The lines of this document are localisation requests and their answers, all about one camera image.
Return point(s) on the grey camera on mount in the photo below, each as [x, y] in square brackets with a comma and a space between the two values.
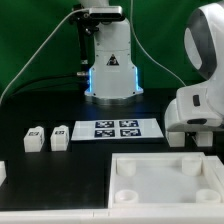
[106, 13]

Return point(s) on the marker sheet with tags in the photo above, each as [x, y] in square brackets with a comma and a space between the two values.
[116, 129]

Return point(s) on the white block left edge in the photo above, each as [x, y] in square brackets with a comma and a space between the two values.
[2, 172]

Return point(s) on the white front rail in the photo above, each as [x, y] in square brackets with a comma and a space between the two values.
[166, 215]

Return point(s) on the black camera stand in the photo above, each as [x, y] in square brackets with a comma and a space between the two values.
[86, 27]

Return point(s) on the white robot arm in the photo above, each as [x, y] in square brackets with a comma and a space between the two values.
[113, 76]

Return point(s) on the white square tabletop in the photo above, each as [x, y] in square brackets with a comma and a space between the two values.
[157, 179]

